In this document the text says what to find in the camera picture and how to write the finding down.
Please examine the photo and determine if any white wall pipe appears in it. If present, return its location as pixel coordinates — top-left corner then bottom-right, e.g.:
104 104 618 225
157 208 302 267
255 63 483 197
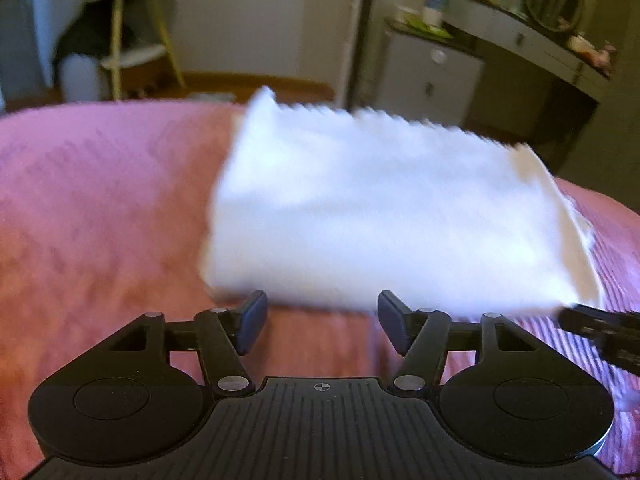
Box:
336 0 372 109

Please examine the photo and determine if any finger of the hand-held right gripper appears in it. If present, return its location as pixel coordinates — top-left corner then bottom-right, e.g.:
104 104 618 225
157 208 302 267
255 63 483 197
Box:
556 302 640 377

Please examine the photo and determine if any white ribbed sweater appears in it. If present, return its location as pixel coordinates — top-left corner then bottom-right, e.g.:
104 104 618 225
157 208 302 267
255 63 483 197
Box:
199 86 607 319

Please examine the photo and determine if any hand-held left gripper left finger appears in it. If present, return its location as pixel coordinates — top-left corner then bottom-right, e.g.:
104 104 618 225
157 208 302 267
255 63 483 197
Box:
107 290 269 396

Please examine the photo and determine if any small grey cabinet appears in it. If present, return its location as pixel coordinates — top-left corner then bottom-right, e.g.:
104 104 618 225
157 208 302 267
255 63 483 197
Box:
376 27 487 123

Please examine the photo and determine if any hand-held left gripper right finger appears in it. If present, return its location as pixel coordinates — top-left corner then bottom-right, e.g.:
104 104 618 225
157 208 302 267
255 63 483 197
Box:
377 290 539 395

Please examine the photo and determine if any pink ribbed blanket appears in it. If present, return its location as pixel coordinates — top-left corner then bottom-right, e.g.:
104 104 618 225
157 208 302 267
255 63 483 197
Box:
0 99 640 480

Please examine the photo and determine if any yellow shelf rack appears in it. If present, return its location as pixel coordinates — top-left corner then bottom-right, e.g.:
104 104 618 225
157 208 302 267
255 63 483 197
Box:
82 0 189 102

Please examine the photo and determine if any dark bag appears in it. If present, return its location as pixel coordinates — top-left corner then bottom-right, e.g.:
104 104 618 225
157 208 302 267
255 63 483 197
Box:
52 10 137 77

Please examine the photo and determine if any white bin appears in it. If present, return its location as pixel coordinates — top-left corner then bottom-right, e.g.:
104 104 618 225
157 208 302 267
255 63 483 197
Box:
59 54 110 104

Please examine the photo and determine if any white jar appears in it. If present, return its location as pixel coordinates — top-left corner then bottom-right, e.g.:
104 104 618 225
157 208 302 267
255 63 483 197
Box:
423 0 450 29

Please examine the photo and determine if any grey vanity desk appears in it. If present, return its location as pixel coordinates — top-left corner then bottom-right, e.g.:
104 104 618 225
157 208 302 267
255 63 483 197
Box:
444 0 615 173

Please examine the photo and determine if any green tray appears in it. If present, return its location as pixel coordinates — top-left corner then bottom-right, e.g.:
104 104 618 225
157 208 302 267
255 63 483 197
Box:
398 12 455 40

